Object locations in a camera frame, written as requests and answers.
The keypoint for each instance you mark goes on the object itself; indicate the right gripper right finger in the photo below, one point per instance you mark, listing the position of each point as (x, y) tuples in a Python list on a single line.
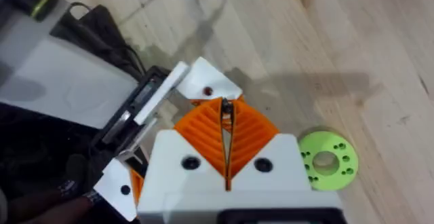
[(257, 149)]

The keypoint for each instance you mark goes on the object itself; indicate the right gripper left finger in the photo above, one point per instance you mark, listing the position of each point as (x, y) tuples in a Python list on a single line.
[(190, 149)]

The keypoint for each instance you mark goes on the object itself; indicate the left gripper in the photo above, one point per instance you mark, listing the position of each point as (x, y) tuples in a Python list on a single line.
[(129, 115)]

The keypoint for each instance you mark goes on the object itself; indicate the green disc with holes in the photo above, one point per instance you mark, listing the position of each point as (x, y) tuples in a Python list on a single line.
[(339, 176)]

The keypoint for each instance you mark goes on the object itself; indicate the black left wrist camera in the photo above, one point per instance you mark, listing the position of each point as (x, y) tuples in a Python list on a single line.
[(98, 37)]

